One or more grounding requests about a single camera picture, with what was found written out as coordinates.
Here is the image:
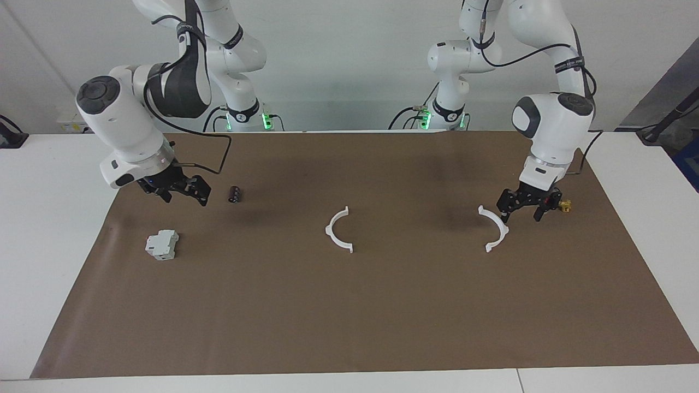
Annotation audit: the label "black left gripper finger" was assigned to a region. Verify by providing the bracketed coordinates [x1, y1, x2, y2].
[496, 188, 520, 223]
[534, 190, 563, 222]

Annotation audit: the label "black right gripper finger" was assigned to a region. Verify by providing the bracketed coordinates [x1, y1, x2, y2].
[183, 174, 212, 207]
[138, 184, 173, 204]

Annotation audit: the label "white half-ring pipe clamp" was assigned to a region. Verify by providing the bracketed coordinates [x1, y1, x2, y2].
[478, 205, 510, 253]
[325, 206, 353, 254]

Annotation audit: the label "white circuit breaker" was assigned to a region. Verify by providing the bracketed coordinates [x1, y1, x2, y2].
[145, 229, 179, 261]

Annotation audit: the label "white power strip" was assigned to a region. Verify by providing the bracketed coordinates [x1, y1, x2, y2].
[57, 116, 91, 134]

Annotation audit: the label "black tripod stand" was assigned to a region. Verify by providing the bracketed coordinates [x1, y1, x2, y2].
[636, 87, 699, 144]

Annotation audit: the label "blue box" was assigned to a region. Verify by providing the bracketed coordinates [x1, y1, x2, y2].
[673, 136, 699, 193]

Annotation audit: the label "dark grey partition panel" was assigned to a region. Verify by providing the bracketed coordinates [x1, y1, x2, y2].
[616, 37, 699, 132]

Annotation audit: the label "brown table mat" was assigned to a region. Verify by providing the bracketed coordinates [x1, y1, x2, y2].
[30, 130, 699, 379]

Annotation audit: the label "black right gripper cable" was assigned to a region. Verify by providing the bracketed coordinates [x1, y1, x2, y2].
[142, 0, 233, 175]

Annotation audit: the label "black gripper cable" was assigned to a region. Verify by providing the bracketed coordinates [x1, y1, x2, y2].
[142, 0, 233, 175]
[475, 0, 604, 175]

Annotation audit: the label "black right arm base cables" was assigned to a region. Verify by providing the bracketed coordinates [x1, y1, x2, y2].
[202, 105, 229, 133]

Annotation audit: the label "black arm base cables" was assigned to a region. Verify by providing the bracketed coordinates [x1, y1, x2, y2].
[388, 82, 439, 132]
[202, 105, 229, 133]

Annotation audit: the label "black left arm base cables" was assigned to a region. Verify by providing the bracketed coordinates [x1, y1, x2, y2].
[388, 82, 439, 132]

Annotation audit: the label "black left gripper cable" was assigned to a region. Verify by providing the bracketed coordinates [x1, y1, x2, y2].
[475, 0, 604, 175]

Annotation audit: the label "black clamp with cable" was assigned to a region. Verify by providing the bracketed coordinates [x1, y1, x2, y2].
[0, 115, 29, 149]

